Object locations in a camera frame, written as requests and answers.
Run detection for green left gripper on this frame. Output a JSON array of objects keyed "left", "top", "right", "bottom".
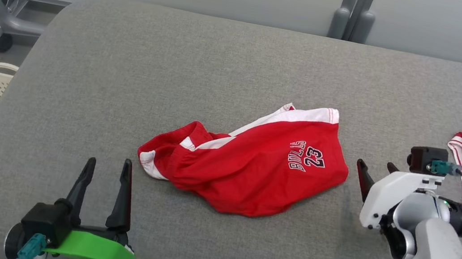
[{"left": 43, "top": 149, "right": 150, "bottom": 259}]

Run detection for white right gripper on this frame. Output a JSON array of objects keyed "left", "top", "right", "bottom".
[{"left": 348, "top": 158, "right": 445, "bottom": 238}]

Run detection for red shorts with white trim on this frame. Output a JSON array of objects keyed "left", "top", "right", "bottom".
[{"left": 131, "top": 83, "right": 357, "bottom": 230}]

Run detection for black caster wheel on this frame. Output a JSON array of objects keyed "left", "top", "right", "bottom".
[{"left": 0, "top": 33, "right": 14, "bottom": 54}]

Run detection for grey partition post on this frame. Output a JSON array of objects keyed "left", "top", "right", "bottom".
[
  {"left": 328, "top": 0, "right": 363, "bottom": 41},
  {"left": 350, "top": 0, "right": 378, "bottom": 46}
]

